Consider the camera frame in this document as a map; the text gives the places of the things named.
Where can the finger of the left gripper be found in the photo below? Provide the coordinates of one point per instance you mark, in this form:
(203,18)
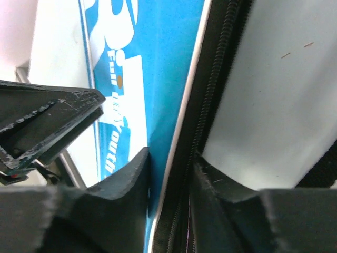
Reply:
(40,121)

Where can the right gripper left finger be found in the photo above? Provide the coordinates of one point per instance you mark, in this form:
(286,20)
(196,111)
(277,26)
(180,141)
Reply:
(107,217)

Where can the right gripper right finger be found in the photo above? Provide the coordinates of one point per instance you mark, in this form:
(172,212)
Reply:
(229,217)

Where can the blue racket cover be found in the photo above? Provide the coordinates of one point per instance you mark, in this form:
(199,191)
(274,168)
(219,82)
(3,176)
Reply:
(160,66)

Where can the light green table mat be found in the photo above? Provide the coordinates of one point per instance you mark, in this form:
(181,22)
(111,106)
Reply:
(278,114)

